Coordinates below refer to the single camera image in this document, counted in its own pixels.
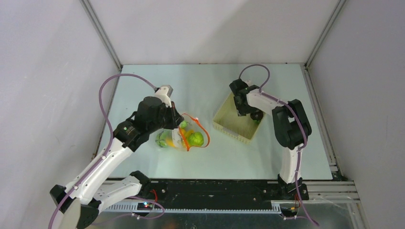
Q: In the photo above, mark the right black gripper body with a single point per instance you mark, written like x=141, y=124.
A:
x=240, y=107

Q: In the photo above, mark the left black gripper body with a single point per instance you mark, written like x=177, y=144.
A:
x=167, y=119

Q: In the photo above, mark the green watermelon toy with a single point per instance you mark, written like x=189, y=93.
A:
x=164, y=139

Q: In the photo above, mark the dark mangosteen toy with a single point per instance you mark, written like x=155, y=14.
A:
x=257, y=116

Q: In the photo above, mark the green bitter gourd toy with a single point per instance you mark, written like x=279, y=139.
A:
x=183, y=124

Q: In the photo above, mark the clear zip top bag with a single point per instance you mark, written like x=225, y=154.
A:
x=189, y=133

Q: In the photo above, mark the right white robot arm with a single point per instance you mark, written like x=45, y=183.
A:
x=291, y=127

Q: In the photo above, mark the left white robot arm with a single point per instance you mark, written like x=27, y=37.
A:
x=82, y=200

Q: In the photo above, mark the cream plastic basket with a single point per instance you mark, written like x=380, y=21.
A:
x=227, y=121

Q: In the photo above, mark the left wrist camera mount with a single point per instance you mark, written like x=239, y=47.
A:
x=163, y=93

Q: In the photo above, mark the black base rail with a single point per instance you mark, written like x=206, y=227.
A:
x=220, y=194

